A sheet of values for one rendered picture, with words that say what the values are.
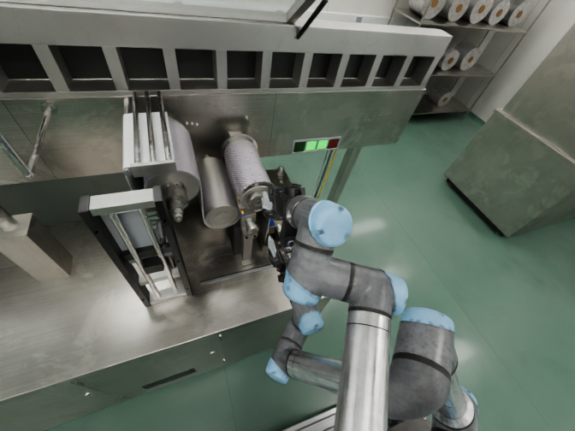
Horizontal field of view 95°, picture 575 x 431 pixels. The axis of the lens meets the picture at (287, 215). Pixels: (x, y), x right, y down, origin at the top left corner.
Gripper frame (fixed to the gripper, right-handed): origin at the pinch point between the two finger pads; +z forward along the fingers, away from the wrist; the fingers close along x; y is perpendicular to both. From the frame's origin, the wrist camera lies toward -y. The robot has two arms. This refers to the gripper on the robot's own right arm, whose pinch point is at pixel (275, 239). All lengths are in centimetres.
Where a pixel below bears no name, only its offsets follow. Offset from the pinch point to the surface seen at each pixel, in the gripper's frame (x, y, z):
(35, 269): 80, -10, 14
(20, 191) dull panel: 83, 1, 41
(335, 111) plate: -38, 26, 41
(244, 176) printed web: 9.4, 21.3, 13.2
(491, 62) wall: -444, -34, 249
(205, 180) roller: 21.0, 13.7, 21.9
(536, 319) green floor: -224, -109, -65
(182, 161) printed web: 27.4, 31.1, 12.3
